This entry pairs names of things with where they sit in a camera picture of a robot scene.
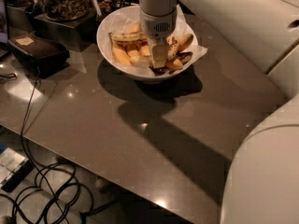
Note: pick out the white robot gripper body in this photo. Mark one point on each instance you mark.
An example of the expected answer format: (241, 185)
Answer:
(159, 26)

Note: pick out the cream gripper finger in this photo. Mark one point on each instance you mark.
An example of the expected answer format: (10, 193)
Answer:
(158, 49)

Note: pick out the curved spotted front banana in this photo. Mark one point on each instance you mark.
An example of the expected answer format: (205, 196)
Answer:
(138, 52)

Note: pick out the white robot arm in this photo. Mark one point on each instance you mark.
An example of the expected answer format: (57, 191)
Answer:
(260, 186)

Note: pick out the yellow banana at front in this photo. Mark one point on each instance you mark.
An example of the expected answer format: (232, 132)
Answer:
(174, 64)

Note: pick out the yellow banana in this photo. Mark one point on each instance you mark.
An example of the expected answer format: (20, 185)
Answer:
(174, 64)
(119, 54)

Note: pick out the small banana at right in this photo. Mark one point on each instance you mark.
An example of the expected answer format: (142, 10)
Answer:
(184, 42)

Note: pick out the upright banana at back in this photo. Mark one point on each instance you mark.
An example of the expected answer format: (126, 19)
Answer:
(135, 27)

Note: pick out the blackened banana at right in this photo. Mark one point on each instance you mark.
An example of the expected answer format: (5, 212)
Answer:
(184, 57)

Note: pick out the white paper bowl liner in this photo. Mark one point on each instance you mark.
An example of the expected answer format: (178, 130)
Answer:
(191, 52)

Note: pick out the white ceramic bowl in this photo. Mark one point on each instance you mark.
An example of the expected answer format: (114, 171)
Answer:
(146, 75)

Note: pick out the long spotted top banana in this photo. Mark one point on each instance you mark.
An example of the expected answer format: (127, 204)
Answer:
(127, 38)

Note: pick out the yellow banana at left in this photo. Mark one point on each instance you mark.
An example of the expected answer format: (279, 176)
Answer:
(119, 54)

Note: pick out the glass jar of nuts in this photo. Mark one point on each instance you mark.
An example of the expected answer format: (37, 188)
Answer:
(64, 10)

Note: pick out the black box device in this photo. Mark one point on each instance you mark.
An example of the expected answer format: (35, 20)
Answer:
(40, 56)

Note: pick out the screen edge at left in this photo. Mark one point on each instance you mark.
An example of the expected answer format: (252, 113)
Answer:
(4, 33)

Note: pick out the silver black floor device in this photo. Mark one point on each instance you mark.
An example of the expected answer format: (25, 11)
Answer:
(14, 167)

